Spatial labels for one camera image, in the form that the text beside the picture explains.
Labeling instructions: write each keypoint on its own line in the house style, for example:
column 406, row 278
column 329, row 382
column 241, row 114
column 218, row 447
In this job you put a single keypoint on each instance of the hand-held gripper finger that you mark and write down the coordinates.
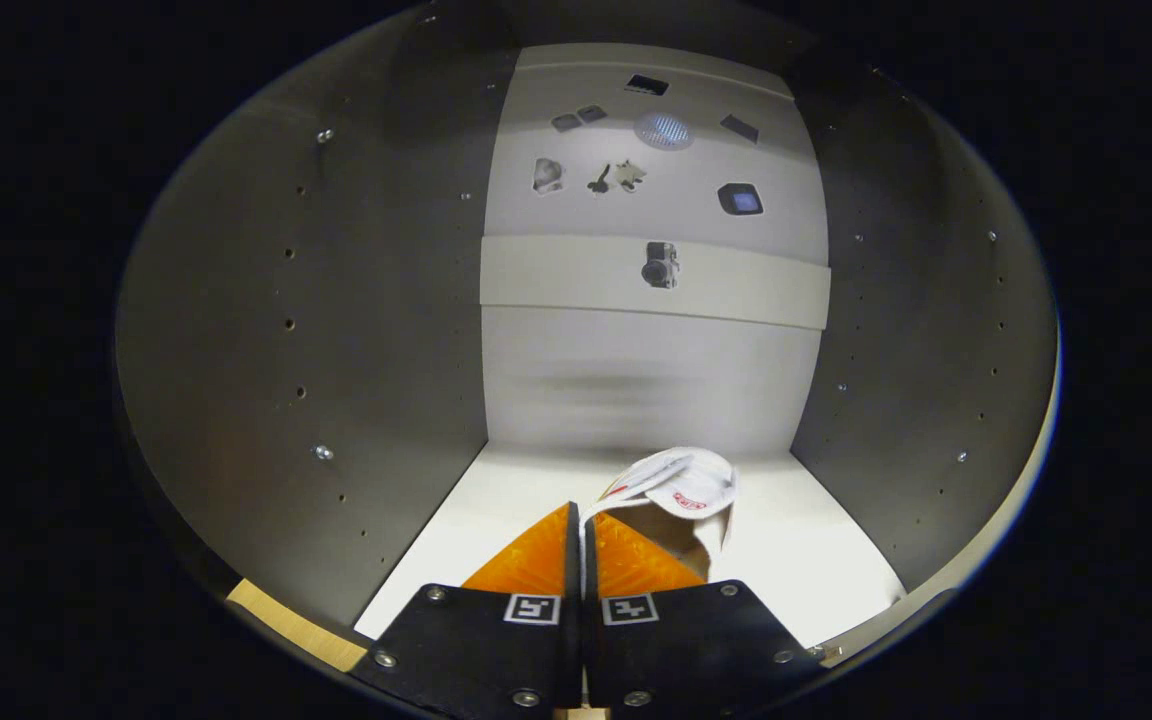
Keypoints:
column 593, row 640
column 571, row 640

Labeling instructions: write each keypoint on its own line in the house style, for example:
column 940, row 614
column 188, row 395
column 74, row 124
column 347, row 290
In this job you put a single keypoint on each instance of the white canvas shoe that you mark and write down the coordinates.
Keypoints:
column 686, row 490

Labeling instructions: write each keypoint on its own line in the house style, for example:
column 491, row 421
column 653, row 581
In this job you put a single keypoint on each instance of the dark grey shoe cabinet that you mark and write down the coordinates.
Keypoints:
column 636, row 360

